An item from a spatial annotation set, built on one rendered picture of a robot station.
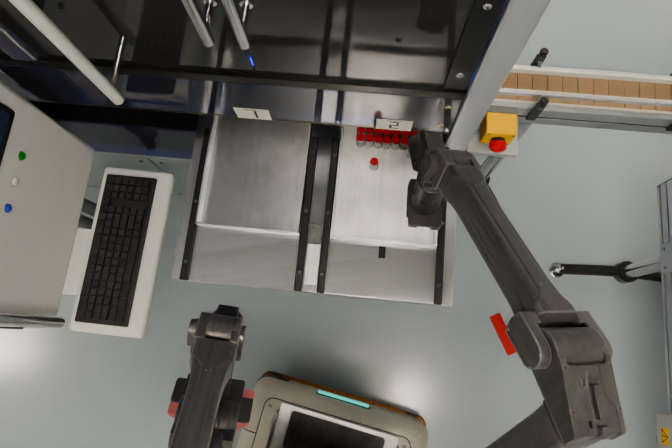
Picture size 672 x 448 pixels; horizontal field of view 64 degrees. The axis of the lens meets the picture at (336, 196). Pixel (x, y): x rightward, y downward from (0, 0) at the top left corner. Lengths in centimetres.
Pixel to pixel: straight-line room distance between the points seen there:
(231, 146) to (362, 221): 40
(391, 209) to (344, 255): 17
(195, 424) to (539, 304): 47
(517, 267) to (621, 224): 176
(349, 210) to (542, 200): 121
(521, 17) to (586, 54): 184
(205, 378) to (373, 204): 72
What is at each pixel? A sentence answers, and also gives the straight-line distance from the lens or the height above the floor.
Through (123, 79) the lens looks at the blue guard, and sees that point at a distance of 131.
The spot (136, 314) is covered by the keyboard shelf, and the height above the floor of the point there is 80.
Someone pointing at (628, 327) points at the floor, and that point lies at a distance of 247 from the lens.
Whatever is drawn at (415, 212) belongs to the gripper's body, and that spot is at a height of 117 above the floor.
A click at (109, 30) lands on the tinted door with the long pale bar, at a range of 114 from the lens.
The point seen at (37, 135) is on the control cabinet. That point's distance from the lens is 144.
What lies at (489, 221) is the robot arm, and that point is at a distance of 83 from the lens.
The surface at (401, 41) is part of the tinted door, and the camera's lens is 99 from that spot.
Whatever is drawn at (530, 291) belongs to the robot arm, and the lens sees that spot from 76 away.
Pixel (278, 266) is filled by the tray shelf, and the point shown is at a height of 88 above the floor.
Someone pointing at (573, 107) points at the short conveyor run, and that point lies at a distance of 152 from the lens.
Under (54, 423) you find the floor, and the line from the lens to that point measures 254.
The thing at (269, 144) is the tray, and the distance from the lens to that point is 145.
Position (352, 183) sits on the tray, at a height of 88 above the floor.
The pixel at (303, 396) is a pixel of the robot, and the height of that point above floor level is 27.
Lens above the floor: 223
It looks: 75 degrees down
